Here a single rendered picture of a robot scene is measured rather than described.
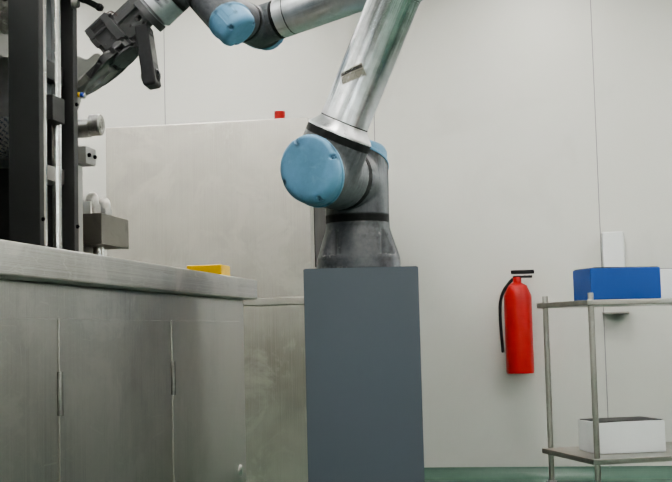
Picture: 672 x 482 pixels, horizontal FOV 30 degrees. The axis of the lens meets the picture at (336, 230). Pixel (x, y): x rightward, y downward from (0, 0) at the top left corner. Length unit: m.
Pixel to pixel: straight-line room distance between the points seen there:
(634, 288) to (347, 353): 3.18
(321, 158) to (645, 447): 3.49
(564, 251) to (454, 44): 1.26
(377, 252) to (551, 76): 4.69
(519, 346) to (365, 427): 4.39
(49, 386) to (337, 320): 0.71
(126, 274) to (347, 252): 0.53
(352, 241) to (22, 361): 0.85
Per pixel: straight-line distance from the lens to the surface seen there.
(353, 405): 2.18
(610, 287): 5.22
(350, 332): 2.17
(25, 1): 2.00
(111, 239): 2.52
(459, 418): 6.74
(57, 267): 1.56
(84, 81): 2.36
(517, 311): 6.54
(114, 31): 2.35
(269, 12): 2.37
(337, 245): 2.23
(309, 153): 2.10
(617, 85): 6.84
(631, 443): 5.37
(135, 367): 1.92
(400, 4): 2.12
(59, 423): 1.64
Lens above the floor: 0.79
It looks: 5 degrees up
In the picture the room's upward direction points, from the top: 1 degrees counter-clockwise
